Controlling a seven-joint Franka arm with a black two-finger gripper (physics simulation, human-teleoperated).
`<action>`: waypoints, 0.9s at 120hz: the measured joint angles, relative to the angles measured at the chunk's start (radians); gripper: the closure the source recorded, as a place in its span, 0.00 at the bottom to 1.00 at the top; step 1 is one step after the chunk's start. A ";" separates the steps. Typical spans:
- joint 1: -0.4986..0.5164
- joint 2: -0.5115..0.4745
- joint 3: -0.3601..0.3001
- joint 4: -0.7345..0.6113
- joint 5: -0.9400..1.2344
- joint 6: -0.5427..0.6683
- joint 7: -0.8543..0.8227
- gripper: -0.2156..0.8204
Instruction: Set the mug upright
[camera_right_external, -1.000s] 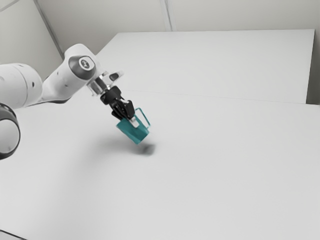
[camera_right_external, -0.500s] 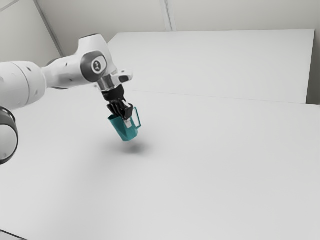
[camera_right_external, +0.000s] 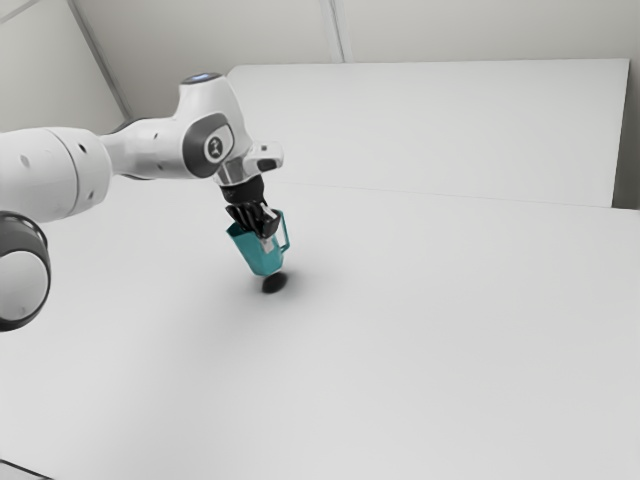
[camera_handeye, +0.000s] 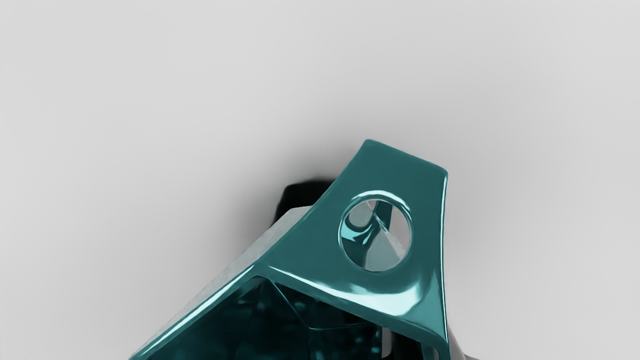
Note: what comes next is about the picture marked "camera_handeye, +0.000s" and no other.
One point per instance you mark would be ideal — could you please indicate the teal faceted mug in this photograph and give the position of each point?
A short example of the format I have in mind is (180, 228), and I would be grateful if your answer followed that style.
(310, 250)

